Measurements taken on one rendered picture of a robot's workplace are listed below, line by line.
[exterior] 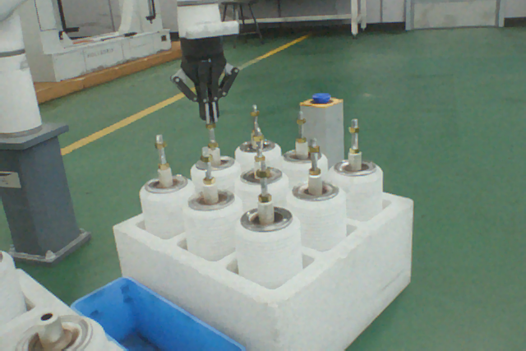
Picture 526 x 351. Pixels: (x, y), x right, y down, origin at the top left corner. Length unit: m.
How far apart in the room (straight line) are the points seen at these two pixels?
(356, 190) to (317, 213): 0.12
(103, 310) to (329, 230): 0.40
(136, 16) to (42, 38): 1.24
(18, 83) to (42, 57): 2.32
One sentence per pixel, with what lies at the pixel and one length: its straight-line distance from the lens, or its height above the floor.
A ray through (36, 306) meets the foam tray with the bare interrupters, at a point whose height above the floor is 0.18.
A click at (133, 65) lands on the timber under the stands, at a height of 0.06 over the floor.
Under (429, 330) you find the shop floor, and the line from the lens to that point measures 0.90.
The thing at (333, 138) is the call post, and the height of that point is 0.24.
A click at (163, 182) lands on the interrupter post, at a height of 0.26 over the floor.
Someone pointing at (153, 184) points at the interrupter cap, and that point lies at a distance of 0.87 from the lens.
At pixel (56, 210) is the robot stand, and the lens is 1.21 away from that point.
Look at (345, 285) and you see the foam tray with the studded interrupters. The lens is 0.78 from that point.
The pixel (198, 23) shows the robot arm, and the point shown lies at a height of 0.52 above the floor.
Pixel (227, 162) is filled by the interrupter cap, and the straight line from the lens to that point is 0.92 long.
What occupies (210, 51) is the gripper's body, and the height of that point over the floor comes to 0.47.
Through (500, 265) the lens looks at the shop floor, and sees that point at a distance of 1.10.
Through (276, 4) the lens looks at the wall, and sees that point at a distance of 6.01.
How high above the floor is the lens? 0.57
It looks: 19 degrees down
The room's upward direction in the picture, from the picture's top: 4 degrees counter-clockwise
